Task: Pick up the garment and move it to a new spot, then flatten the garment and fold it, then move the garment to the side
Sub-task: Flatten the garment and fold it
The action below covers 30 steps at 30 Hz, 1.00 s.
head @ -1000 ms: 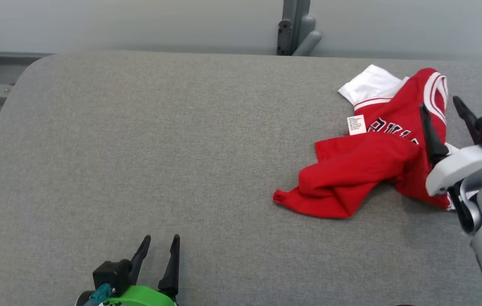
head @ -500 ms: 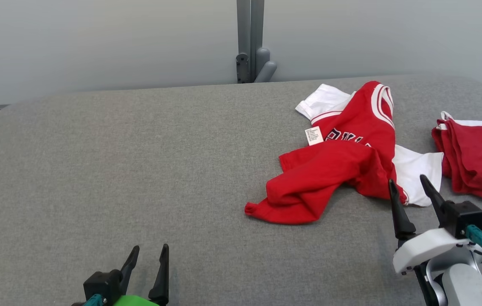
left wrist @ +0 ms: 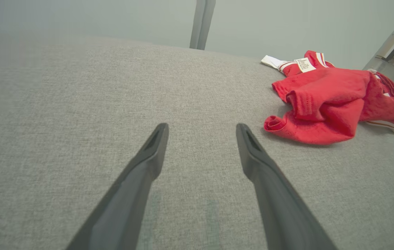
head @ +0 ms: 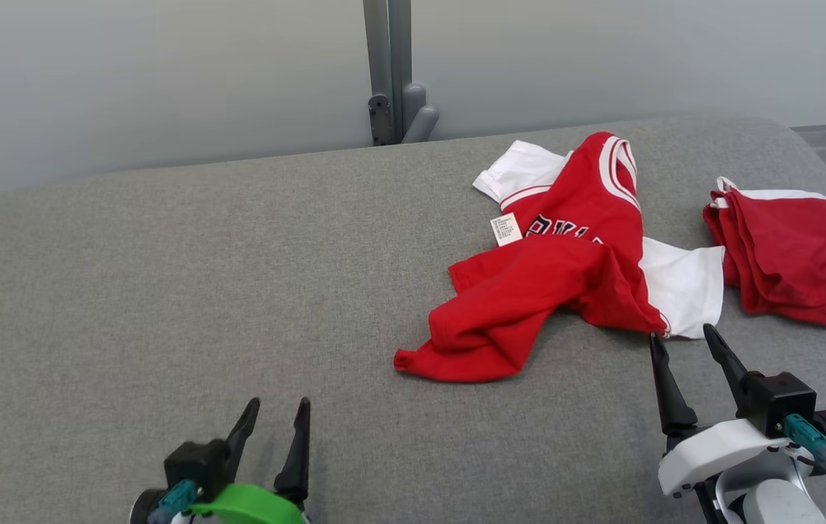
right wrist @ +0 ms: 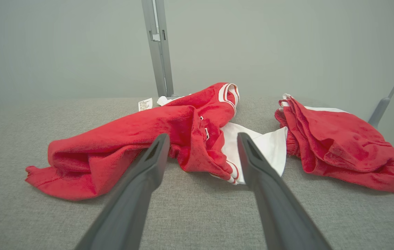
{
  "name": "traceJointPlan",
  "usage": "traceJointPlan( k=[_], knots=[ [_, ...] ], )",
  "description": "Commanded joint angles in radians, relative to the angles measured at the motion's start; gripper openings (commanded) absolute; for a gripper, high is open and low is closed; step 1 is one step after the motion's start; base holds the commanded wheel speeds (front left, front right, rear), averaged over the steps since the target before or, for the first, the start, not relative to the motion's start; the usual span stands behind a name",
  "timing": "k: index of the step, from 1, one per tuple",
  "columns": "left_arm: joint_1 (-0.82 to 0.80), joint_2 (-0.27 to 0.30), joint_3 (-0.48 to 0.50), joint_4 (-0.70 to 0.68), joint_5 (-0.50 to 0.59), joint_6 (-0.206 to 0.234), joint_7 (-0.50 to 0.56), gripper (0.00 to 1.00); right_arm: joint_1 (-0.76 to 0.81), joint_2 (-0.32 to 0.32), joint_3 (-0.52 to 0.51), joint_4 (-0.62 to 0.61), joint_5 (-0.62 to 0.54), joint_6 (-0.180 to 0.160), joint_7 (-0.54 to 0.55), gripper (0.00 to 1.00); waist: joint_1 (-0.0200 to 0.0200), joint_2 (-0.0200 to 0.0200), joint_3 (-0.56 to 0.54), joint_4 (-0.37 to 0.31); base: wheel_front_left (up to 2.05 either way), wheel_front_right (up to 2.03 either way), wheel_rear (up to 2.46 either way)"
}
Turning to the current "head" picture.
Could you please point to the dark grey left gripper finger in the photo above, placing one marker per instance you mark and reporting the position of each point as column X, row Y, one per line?
column 243, row 437
column 298, row 466

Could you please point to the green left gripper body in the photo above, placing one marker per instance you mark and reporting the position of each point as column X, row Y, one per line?
column 252, row 506

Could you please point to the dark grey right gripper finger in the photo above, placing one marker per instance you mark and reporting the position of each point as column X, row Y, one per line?
column 729, row 367
column 674, row 407

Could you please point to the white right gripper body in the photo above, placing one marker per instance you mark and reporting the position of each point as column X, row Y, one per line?
column 718, row 451

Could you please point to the red shorts with white stripe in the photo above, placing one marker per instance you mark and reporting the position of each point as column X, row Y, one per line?
column 798, row 262

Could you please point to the red and white jersey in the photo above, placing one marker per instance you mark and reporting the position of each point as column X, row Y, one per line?
column 529, row 291

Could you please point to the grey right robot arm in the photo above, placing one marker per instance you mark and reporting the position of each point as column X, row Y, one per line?
column 769, row 509

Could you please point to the grey fabric sofa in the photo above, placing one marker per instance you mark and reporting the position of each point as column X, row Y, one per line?
column 165, row 291

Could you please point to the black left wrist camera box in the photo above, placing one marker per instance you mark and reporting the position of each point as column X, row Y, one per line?
column 191, row 466

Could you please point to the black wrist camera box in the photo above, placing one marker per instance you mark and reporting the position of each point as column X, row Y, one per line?
column 780, row 400
column 191, row 466

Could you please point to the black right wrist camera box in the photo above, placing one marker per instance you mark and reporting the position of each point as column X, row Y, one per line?
column 780, row 400

